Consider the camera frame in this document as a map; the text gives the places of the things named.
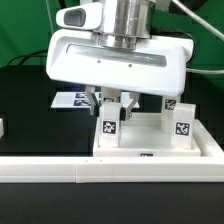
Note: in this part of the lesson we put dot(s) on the white L-shaped obstacle fence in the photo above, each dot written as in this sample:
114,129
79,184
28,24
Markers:
207,168

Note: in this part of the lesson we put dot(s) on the white marker base plate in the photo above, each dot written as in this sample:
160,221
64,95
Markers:
78,100

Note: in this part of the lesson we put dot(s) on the white block at left edge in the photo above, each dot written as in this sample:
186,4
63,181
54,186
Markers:
3,126

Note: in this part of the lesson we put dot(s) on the white square table top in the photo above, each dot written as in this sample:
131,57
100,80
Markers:
141,136

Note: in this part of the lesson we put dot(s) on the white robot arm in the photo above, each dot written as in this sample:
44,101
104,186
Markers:
111,44

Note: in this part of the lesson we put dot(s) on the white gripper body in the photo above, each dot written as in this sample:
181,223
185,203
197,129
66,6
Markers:
110,45

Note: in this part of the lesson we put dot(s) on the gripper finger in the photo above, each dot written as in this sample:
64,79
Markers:
130,105
90,92

